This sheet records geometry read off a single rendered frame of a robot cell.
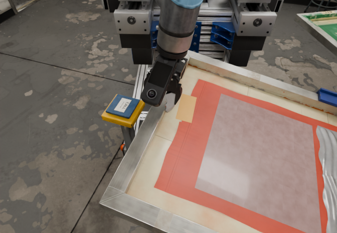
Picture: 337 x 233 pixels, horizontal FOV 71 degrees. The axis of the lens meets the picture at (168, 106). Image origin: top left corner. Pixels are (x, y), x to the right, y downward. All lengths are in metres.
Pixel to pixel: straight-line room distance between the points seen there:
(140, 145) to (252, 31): 0.69
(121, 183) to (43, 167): 1.58
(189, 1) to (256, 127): 0.44
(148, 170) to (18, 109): 2.14
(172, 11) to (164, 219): 0.40
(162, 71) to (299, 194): 0.45
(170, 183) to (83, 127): 1.68
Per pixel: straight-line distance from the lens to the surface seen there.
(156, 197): 0.57
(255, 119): 0.77
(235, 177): 0.64
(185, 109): 0.71
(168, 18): 0.47
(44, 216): 1.90
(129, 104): 0.93
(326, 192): 0.75
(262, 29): 1.06
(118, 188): 0.53
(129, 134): 1.04
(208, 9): 1.14
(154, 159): 0.60
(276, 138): 0.76
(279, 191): 0.68
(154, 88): 0.51
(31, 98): 2.67
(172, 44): 0.50
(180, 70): 0.57
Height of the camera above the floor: 1.63
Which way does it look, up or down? 47 degrees down
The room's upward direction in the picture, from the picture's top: straight up
